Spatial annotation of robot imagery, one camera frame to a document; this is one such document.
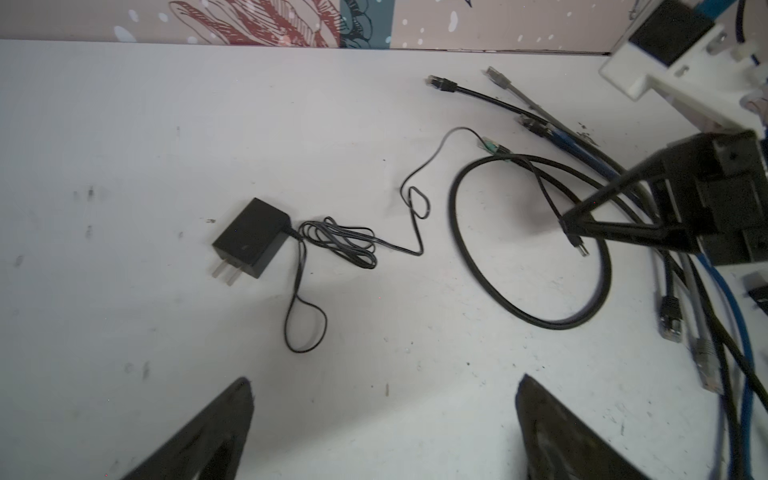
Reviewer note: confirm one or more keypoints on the black power adapter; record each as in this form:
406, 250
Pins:
251, 240

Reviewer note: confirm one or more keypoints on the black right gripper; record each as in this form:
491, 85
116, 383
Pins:
705, 195

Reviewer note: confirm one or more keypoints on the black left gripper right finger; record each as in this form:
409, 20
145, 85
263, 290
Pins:
558, 445

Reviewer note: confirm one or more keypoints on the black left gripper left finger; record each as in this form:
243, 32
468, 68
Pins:
210, 445

